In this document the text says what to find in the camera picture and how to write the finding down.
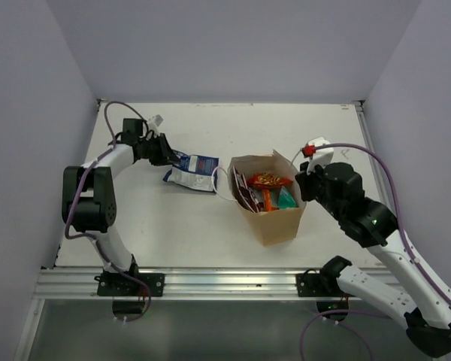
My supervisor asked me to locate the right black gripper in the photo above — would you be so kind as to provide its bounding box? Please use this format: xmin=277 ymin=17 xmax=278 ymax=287
xmin=296 ymin=157 xmax=344 ymax=220

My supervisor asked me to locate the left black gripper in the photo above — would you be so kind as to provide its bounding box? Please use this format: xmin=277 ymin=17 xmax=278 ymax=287
xmin=138 ymin=132 xmax=180 ymax=166

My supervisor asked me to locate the blue snack bag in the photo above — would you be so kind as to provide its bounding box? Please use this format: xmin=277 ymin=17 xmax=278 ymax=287
xmin=162 ymin=150 xmax=219 ymax=193

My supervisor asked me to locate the teal Fox's candy bag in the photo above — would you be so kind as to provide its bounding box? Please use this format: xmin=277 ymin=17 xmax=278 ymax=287
xmin=277 ymin=187 xmax=298 ymax=209

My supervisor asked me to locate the orange snack packet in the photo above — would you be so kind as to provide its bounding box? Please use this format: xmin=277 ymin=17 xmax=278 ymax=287
xmin=262 ymin=188 xmax=279 ymax=212

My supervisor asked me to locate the brown paper bag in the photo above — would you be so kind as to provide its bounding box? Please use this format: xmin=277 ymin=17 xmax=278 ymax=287
xmin=225 ymin=150 xmax=306 ymax=247

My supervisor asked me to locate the small red snack packet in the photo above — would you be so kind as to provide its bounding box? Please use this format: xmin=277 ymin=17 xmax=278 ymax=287
xmin=247 ymin=173 xmax=292 ymax=189

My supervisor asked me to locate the red Doritos chip bag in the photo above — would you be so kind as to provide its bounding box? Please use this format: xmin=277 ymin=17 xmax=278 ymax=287
xmin=245 ymin=187 xmax=265 ymax=213

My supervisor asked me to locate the brown chip bag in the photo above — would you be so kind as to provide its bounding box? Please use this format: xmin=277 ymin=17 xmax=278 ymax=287
xmin=232 ymin=166 xmax=258 ymax=213

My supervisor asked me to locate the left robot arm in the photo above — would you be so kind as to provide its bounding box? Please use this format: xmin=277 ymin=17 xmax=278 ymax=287
xmin=62 ymin=118 xmax=179 ymax=296

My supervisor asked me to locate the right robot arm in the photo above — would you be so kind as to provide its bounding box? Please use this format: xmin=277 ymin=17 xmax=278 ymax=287
xmin=295 ymin=162 xmax=451 ymax=358

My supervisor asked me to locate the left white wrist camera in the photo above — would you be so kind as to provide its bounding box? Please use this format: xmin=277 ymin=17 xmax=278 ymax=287
xmin=147 ymin=114 xmax=163 ymax=135

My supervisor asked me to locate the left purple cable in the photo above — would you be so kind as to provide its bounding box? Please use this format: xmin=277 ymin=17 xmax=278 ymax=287
xmin=64 ymin=100 xmax=153 ymax=323

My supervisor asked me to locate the purple cable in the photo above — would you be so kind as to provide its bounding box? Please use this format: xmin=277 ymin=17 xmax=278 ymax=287
xmin=298 ymin=142 xmax=451 ymax=361
xmin=64 ymin=100 xmax=153 ymax=323

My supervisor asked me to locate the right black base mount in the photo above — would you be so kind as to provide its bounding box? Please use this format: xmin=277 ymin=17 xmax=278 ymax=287
xmin=295 ymin=268 xmax=350 ymax=312

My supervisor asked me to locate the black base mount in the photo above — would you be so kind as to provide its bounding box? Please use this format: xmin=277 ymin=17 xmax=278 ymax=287
xmin=94 ymin=272 xmax=165 ymax=322
xmin=295 ymin=268 xmax=350 ymax=312

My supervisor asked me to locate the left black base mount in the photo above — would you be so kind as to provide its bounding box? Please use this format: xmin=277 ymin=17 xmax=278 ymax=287
xmin=94 ymin=272 xmax=165 ymax=322

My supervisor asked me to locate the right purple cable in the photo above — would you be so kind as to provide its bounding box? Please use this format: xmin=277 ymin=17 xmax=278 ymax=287
xmin=298 ymin=142 xmax=451 ymax=361

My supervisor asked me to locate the aluminium front rail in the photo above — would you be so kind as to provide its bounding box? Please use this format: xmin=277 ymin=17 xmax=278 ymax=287
xmin=33 ymin=266 xmax=425 ymax=300

